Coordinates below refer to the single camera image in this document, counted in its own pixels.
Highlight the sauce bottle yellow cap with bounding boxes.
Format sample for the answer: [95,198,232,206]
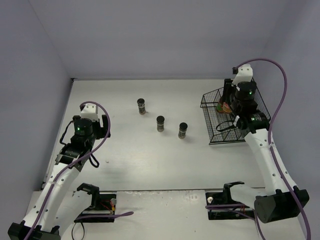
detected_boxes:
[222,102,232,114]
[216,98,224,113]

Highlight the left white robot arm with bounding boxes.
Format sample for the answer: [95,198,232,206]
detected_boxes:
[7,114,111,240]

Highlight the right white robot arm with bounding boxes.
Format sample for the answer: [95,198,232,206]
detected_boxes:
[221,78,310,224]

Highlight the far spice jar black lid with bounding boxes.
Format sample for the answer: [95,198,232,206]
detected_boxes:
[137,98,146,115]

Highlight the spice jar black lid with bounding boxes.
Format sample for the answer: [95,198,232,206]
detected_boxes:
[178,122,188,139]
[156,115,165,132]
[137,98,146,115]

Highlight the right spice jar black lid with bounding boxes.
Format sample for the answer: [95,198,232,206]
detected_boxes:
[178,122,188,139]

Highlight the middle spice jar black lid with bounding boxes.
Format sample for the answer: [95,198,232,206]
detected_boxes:
[156,115,165,132]

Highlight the black wire basket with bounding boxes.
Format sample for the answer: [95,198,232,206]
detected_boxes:
[200,79,271,145]

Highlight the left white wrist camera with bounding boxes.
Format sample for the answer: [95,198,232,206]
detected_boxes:
[80,103,99,122]

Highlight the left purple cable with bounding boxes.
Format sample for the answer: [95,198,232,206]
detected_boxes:
[24,100,135,240]

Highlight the purple cable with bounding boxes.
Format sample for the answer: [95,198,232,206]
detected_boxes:
[24,100,135,240]
[204,57,312,240]

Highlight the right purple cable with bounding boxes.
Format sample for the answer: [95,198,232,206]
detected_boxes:
[204,57,312,240]

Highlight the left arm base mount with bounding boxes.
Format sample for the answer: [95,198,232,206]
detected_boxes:
[74,183,117,223]

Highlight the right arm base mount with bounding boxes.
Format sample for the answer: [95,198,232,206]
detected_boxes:
[205,181,255,221]

